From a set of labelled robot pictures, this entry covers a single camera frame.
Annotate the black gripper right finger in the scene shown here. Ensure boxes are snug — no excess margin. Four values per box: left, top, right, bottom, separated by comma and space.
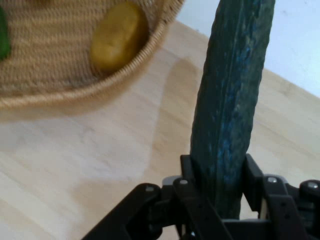
241, 153, 320, 240

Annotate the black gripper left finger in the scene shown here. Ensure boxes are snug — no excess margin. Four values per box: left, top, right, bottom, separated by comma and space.
81, 154, 226, 240

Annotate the dark green cucumber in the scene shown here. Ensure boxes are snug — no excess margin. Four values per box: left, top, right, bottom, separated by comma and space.
189, 0, 276, 221

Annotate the yellow-brown potato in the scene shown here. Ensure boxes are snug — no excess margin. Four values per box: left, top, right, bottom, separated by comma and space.
89, 1, 149, 72

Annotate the woven wicker basket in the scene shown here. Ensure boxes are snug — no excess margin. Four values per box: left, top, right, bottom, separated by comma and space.
0, 0, 187, 116

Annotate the green vegetable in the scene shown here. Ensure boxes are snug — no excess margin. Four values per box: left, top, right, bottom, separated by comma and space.
0, 6, 13, 61

